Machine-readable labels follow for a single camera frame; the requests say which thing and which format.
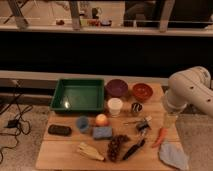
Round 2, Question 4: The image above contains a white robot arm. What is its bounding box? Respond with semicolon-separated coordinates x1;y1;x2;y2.
162;66;213;117

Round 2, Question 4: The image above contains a purple bowl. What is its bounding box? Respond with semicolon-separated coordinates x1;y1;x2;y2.
105;79;128;98

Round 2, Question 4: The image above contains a red bowl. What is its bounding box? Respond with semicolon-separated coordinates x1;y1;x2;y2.
132;83;153;102

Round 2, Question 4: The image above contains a white plastic cup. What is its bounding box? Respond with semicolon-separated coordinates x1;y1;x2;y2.
107;98;123;117

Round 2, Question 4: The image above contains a red yellow apple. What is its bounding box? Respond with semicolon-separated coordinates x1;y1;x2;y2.
95;114;109;126

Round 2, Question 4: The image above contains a green plastic tray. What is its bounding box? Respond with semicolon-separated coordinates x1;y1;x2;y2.
50;78;104;114

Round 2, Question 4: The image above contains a blue plastic cup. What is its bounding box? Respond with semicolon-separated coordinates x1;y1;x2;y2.
76;116;89;133

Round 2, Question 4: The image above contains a blue sponge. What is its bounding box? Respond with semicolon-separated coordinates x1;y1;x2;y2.
93;126;112;140

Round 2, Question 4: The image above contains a black binder clip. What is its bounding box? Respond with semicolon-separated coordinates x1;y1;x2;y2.
136;120;150;132

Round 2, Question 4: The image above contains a black rectangular case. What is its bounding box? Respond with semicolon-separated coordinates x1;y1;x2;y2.
48;125;71;136

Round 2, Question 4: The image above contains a grey blue cloth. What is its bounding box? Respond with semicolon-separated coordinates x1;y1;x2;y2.
158;141;189;171

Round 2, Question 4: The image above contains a black handled brush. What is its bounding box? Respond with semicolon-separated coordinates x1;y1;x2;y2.
122;139;146;160

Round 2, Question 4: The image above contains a black power cable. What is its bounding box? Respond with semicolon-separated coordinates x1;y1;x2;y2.
0;80;34;164

